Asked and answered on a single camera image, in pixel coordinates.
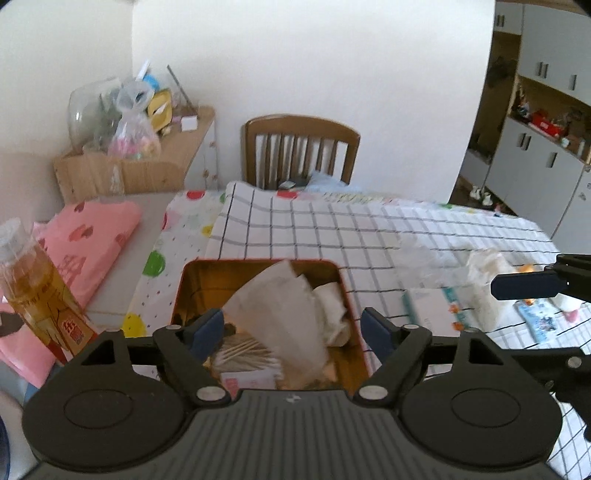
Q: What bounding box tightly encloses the white plush toy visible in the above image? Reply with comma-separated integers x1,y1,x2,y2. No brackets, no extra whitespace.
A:
551,294,583,326

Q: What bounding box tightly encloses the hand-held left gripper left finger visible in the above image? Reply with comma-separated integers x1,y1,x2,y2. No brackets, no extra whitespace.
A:
78,308,232,408

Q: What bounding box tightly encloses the light wooden side cabinet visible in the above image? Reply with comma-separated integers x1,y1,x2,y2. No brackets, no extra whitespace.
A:
52,106,218,205

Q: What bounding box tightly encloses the pink and white paper card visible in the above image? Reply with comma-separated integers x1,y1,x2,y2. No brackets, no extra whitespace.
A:
220,368,280,394

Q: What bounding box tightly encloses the grey and wood wall cabinet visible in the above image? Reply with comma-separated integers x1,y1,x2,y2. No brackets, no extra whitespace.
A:
450,0,591,241

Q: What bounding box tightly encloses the red tin box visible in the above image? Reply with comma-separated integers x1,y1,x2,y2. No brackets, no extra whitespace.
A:
170,259,371,397

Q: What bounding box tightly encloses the clear plastic wrapper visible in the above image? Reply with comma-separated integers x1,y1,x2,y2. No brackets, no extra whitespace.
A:
392,239,464,289

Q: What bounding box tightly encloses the yellow tissue box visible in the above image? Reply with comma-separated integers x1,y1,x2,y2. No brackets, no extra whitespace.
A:
146,89,174,133

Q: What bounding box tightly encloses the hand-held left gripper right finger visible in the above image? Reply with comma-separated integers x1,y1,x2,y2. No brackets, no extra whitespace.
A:
353,306,511,408

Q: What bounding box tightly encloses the light blue cloth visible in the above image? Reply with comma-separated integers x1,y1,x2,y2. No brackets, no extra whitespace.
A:
306,171,362,193

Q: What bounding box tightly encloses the amber liquid plastic bottle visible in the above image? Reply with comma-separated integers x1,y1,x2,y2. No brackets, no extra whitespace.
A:
0,217,100,366

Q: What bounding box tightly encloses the brown wooden chair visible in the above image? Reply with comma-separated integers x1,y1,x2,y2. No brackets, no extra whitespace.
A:
243,114,361,191

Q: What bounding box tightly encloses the blue and white packet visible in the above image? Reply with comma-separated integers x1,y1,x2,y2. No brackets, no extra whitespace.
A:
516,299,560,344

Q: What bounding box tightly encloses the plastic bag of colourful items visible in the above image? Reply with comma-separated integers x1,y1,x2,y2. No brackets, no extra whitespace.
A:
107,78,161,161

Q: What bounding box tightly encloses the pack of cotton swabs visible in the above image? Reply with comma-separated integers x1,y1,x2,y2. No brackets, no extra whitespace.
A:
209,334,283,376

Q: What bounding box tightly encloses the large crumpled white tissue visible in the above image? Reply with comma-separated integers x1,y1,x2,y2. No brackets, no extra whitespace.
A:
461,248,515,330

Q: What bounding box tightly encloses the pink patterned cloth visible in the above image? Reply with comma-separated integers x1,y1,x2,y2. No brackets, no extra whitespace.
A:
0,198,144,389

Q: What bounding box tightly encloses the white illustrated book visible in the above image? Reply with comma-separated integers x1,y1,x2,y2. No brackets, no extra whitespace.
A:
401,286,468,332

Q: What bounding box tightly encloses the thin black stick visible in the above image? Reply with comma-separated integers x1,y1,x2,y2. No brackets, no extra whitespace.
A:
167,64,198,112

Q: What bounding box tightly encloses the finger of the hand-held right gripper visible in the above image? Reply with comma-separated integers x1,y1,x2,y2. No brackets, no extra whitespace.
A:
490,253,591,302
429,336,591,389

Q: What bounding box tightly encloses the black checked white tablecloth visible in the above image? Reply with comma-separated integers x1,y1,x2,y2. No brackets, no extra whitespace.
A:
205,180,591,480

